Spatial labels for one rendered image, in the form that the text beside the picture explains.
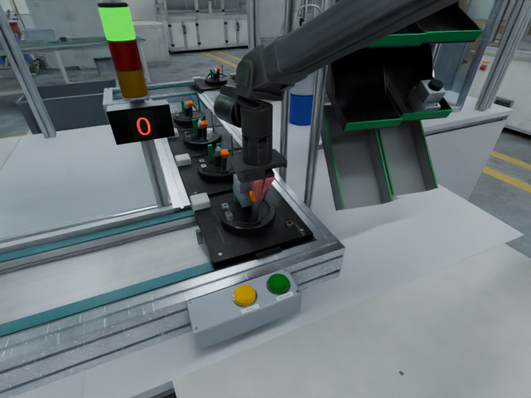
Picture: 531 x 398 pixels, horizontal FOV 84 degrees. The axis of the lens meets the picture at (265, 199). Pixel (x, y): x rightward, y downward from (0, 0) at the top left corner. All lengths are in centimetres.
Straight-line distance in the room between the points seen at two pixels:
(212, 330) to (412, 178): 64
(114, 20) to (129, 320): 52
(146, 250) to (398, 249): 66
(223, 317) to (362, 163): 50
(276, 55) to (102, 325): 53
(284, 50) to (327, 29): 7
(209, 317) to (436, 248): 64
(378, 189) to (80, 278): 73
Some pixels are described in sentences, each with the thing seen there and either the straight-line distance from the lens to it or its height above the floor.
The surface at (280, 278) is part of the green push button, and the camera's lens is 60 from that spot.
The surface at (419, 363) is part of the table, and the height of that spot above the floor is 86.
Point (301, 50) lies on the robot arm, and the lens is 45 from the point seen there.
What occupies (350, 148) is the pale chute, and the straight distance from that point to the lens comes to 80.
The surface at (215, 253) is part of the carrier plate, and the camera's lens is 65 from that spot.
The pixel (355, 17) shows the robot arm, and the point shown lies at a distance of 41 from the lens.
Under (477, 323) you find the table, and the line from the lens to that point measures 81.
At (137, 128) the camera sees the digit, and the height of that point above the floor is 120.
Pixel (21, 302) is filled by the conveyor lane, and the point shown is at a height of 92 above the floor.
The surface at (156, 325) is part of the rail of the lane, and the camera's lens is 64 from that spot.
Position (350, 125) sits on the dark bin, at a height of 120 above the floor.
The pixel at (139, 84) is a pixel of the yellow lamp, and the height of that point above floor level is 128.
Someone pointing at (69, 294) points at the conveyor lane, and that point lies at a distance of 76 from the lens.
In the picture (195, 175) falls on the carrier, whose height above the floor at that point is 97.
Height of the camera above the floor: 143
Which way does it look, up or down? 35 degrees down
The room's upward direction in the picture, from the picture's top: straight up
